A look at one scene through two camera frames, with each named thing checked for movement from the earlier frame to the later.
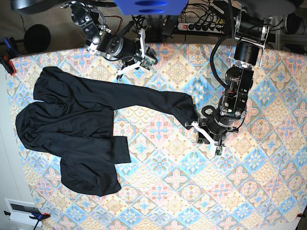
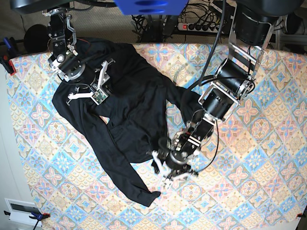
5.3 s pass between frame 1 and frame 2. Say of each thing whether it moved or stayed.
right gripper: moved
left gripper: moved
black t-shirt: moved
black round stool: stayed
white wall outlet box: stayed
